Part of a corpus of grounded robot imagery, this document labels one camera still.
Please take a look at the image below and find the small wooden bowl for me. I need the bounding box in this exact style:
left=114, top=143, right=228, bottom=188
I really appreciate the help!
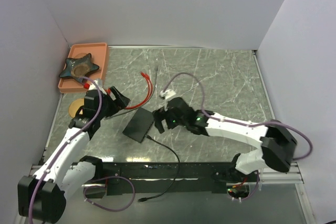
left=68, top=98, right=84, bottom=118

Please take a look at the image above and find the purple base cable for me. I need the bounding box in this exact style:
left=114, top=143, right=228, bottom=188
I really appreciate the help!
left=83, top=175, right=136, bottom=211
left=231, top=174, right=263, bottom=203

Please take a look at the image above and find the dark star-shaped dish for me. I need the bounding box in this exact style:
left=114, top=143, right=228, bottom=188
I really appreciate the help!
left=59, top=53, right=100, bottom=83

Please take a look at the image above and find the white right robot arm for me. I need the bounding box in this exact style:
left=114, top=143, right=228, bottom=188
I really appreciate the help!
left=153, top=97, right=297, bottom=182

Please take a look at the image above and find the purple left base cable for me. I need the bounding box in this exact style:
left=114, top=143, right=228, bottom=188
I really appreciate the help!
left=83, top=175, right=136, bottom=211

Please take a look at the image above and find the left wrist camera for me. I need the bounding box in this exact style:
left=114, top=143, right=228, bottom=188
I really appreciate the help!
left=83, top=78, right=108, bottom=95

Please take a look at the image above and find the pink plastic tray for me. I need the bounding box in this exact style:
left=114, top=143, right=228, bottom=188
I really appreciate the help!
left=58, top=42, right=109, bottom=93

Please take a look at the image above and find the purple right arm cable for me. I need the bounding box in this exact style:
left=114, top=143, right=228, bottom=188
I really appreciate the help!
left=162, top=72, right=313, bottom=161

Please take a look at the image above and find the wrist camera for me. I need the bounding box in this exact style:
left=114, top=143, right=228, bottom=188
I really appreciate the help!
left=159, top=89, right=176, bottom=111
left=83, top=78, right=108, bottom=95

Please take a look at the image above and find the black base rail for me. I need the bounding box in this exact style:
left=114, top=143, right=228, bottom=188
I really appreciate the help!
left=38, top=155, right=290, bottom=196

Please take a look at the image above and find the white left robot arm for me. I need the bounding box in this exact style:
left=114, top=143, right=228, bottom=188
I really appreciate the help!
left=17, top=84, right=130, bottom=223

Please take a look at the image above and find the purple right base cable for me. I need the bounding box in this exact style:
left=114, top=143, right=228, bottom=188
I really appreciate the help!
left=231, top=174, right=263, bottom=203

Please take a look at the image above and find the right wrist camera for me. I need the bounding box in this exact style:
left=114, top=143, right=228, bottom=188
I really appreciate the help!
left=159, top=89, right=176, bottom=111

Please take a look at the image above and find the black cable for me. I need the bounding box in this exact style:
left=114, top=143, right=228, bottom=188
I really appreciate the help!
left=138, top=135, right=181, bottom=203

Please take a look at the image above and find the black network switch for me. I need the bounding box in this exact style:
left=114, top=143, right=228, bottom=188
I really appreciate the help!
left=122, top=108, right=154, bottom=143

